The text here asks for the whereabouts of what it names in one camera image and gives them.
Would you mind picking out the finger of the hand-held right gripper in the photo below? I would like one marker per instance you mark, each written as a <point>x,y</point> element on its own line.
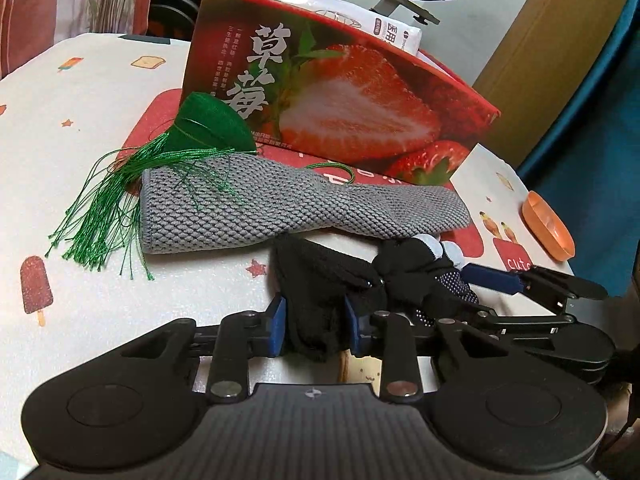
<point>492,281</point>
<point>515,321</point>

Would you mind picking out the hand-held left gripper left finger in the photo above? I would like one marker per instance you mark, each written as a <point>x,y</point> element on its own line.
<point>278,327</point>

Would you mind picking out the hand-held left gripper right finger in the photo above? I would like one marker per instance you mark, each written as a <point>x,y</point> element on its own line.
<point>352,329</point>

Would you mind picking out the plain black glove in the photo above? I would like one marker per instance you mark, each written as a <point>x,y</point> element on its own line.
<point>315,305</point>

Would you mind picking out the black glove with white dots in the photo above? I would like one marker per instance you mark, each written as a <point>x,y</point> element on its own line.
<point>415,260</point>

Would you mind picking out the red strawberry print cardboard box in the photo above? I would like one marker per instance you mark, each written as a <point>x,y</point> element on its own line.
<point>350,100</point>

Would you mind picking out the white face mask packet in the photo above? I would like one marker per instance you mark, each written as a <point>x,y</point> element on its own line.
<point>395,30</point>

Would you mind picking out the orange plastic dish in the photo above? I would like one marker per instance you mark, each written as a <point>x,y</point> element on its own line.
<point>545,225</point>

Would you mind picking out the grey mesh cloth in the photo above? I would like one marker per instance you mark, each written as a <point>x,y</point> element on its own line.
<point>225,210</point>

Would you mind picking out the green tasselled zongzi ornament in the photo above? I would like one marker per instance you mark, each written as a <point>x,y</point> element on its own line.
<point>210,125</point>

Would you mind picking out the wooden door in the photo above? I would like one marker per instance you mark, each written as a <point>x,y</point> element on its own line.
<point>550,20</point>

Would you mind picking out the red and white curtain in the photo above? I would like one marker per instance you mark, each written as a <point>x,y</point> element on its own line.
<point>50,0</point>

